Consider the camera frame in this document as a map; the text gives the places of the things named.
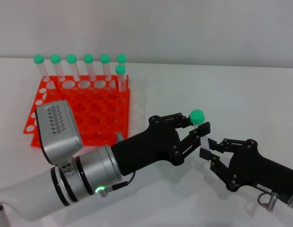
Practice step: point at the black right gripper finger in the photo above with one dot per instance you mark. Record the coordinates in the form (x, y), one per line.
(217, 165)
(228, 144)

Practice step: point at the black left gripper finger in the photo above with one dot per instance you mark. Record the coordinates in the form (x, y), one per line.
(192, 142)
(178, 120)

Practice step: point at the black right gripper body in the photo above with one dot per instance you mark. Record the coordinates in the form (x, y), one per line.
(257, 170)

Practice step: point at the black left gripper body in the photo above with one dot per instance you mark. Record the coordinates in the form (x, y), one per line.
(149, 149)

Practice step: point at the green capped labelled test tube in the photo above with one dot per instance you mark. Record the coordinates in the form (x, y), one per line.
(197, 117)

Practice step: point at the orange plastic test tube rack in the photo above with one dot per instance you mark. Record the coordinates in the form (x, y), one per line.
(101, 106)

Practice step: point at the green capped clear test tube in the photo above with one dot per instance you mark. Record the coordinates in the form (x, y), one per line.
(71, 58)
(55, 58)
(38, 59)
(105, 58)
(88, 58)
(121, 58)
(120, 69)

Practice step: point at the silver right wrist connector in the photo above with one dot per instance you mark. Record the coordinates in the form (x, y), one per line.
(272, 201)

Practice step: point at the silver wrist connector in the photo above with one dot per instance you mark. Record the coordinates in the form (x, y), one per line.
(272, 201)
(105, 191)

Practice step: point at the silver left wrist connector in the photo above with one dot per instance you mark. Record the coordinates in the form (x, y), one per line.
(105, 191)

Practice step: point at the left wrist camera housing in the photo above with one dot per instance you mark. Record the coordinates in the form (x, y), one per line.
(56, 127)

